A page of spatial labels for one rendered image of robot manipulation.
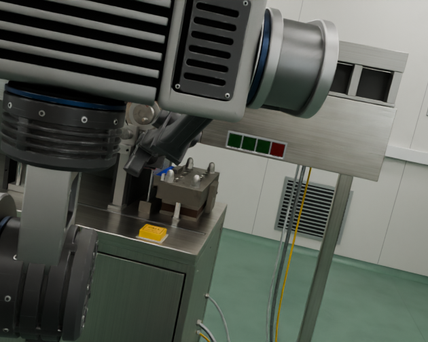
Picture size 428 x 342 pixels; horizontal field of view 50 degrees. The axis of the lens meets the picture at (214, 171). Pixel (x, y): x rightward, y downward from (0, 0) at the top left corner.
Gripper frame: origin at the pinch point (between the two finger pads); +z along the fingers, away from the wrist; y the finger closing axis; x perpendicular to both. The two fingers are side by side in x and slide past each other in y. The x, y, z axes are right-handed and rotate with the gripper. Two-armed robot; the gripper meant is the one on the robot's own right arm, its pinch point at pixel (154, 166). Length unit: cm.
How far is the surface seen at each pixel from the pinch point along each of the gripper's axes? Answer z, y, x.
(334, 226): 50, 74, 7
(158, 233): -17.2, 12.4, -26.7
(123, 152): -9.9, -9.1, -0.7
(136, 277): -9.2, 8.0, -40.5
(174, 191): -2.0, 10.4, -8.2
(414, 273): 279, 185, 45
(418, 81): 194, 144, 190
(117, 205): 2.0, -9.4, -16.8
